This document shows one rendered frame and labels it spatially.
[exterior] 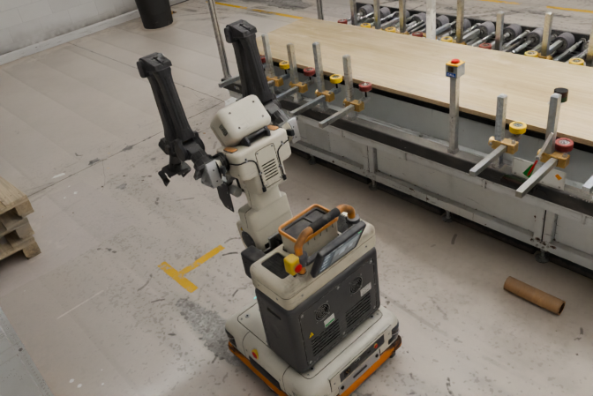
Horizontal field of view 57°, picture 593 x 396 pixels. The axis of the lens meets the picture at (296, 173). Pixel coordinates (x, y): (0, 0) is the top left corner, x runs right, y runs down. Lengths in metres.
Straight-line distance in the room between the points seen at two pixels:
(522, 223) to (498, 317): 0.60
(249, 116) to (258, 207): 0.42
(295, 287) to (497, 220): 1.67
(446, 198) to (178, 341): 1.86
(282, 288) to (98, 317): 1.67
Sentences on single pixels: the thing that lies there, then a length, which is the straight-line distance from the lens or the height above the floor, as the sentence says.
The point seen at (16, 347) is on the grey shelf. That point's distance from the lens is 2.87.
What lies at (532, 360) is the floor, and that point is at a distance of 3.02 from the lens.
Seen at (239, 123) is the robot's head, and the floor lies 1.33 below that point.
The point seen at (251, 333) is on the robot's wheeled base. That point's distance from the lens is 2.77.
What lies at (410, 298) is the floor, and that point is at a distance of 3.22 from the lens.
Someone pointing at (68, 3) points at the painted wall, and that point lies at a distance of 9.30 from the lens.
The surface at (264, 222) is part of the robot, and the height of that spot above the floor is 0.83.
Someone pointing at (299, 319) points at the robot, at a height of 0.63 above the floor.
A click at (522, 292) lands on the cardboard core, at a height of 0.06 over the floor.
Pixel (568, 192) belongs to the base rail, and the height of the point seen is 0.70.
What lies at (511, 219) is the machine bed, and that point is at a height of 0.20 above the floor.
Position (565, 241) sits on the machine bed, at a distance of 3.38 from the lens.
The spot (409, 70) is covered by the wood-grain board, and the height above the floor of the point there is 0.90.
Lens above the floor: 2.31
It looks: 32 degrees down
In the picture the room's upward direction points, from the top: 9 degrees counter-clockwise
